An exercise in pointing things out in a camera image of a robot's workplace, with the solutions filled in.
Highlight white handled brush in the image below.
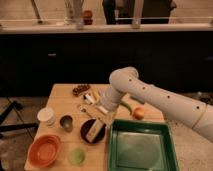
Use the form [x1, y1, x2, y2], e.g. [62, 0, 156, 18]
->
[84, 93, 108, 114]

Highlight dark brown plate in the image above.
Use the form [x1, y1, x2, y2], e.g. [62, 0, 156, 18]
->
[80, 119, 105, 144]

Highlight yellow banana piece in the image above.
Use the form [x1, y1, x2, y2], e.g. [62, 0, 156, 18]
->
[92, 91, 100, 101]

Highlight orange bowl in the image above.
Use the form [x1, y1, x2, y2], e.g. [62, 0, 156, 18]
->
[28, 135, 61, 168]

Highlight white board eraser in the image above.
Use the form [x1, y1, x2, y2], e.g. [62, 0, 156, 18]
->
[86, 119, 104, 143]

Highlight small metal utensil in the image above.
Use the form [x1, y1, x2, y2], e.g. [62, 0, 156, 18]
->
[78, 105, 87, 114]

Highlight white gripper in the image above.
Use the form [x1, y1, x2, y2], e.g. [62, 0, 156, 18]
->
[81, 89, 121, 127]

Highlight black tripod stand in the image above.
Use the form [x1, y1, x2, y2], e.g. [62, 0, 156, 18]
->
[0, 99, 39, 171]

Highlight red apple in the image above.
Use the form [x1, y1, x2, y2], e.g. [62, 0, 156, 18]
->
[132, 107, 145, 120]

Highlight white cup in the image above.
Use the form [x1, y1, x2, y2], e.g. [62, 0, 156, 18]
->
[37, 107, 55, 126]

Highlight person in background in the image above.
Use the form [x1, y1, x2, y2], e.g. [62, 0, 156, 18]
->
[102, 0, 177, 25]

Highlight metal cup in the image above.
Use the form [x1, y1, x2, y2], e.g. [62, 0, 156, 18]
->
[60, 115, 73, 132]

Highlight green plastic tray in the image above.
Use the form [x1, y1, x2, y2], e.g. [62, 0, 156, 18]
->
[107, 120, 179, 171]

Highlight green plastic cup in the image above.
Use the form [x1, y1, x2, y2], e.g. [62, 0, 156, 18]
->
[68, 148, 86, 166]

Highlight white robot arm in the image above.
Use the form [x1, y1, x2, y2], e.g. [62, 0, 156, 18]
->
[95, 67, 213, 142]

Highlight blue sponge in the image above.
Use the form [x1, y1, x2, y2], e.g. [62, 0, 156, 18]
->
[130, 96, 145, 104]

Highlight wooden table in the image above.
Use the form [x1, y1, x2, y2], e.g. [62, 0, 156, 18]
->
[23, 83, 164, 171]

